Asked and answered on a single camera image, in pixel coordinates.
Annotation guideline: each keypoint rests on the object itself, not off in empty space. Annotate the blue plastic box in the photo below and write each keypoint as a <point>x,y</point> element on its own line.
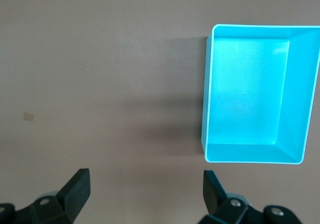
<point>245,91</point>

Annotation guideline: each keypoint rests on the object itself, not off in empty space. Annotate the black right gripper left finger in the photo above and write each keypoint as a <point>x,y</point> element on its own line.
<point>72,199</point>

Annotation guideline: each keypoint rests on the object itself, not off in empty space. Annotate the brown square tape patch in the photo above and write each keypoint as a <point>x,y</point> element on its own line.
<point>29,116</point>

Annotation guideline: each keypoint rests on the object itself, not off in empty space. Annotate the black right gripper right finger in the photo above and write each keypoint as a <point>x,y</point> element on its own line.
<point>215,199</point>

